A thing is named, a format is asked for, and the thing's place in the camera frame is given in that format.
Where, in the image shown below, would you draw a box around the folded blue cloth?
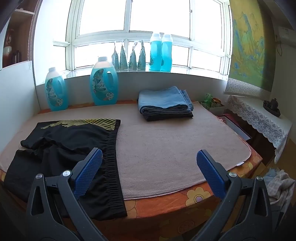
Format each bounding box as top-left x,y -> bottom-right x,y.
138,86 -> 194,114

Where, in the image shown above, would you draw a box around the white air conditioner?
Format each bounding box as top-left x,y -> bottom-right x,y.
277,26 -> 296,43

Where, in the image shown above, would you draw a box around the wooden wall shelf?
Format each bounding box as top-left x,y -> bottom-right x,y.
0,0 -> 43,70

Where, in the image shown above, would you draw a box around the pink towel mat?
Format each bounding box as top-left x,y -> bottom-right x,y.
0,101 -> 252,200

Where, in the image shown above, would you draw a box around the folded dark cloth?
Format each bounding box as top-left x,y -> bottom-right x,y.
142,108 -> 194,122

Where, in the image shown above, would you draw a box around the black pants with yellow stripes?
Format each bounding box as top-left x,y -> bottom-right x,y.
3,118 -> 128,220

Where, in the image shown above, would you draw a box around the landscape wall scroll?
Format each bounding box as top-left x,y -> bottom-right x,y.
223,0 -> 275,98

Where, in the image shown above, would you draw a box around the tall blue detergent bottle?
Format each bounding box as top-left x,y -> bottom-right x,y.
149,33 -> 163,70
161,34 -> 173,71

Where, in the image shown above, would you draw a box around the box with jar and packet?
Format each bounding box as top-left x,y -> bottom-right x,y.
200,102 -> 225,115

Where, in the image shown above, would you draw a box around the white lace table cloth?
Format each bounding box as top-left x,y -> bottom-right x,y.
225,95 -> 293,164

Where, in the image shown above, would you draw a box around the pile of light clothes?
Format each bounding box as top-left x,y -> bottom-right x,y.
262,168 -> 296,209

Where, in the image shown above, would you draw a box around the red and white jar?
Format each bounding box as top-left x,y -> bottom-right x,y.
3,30 -> 14,68

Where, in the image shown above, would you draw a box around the dark teapot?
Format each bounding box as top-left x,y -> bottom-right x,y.
263,98 -> 281,117

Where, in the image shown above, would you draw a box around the small blue detergent bottle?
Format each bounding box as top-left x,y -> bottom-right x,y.
45,67 -> 68,110

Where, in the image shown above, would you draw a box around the white window frame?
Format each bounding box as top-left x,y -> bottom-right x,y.
53,0 -> 233,80

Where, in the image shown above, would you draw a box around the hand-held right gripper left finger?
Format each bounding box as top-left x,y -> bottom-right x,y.
25,148 -> 109,241

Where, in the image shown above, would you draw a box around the large blue detergent bottle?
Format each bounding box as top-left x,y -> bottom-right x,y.
90,56 -> 119,106

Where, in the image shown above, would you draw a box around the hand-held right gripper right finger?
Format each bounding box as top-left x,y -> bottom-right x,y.
192,149 -> 273,241

